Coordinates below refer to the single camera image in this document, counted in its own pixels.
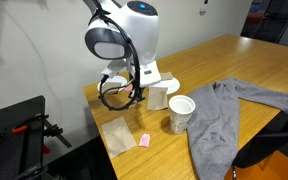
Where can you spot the gray sweater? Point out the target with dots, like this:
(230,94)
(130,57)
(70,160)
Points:
(214,126)

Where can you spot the white paper cup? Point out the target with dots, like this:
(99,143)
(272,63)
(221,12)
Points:
(180,120)

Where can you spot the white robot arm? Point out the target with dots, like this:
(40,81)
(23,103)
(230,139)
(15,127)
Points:
(140,33)

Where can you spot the dark background chair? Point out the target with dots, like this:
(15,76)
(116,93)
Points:
(274,20)

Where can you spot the black clamp bracket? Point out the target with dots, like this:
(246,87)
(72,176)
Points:
(55,131)

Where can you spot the small folded brown napkin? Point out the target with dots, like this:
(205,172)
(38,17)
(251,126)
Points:
(112,87)

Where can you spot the black chair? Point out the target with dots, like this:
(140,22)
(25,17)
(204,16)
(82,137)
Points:
(277,140)

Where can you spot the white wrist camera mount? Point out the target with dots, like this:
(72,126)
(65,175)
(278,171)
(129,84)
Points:
(112,70)

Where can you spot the large brown paper napkin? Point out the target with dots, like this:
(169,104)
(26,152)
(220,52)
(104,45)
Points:
(118,136)

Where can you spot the white wall switch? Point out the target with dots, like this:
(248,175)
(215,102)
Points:
(204,6)

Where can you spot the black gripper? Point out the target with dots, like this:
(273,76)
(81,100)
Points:
(142,91)

